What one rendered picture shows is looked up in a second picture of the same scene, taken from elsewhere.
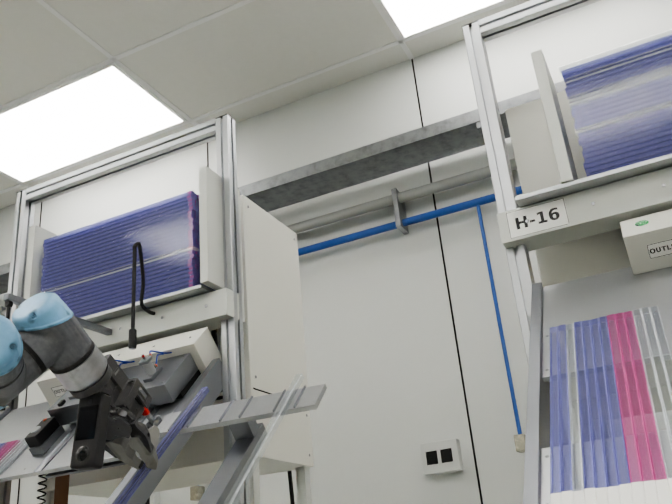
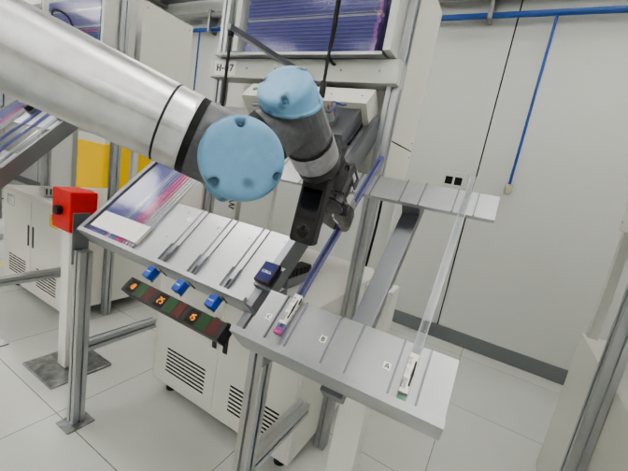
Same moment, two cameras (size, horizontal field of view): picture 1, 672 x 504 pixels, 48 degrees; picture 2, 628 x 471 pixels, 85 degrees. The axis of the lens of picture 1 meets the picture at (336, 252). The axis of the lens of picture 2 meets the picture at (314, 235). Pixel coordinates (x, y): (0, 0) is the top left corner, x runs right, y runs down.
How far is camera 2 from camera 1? 0.75 m
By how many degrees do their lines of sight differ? 35
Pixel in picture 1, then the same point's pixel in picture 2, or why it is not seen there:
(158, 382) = (335, 131)
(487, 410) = (493, 163)
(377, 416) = (423, 146)
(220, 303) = (392, 72)
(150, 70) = not seen: outside the picture
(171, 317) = (348, 72)
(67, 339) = (313, 132)
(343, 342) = not seen: hidden behind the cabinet
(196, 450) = not seen: hidden behind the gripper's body
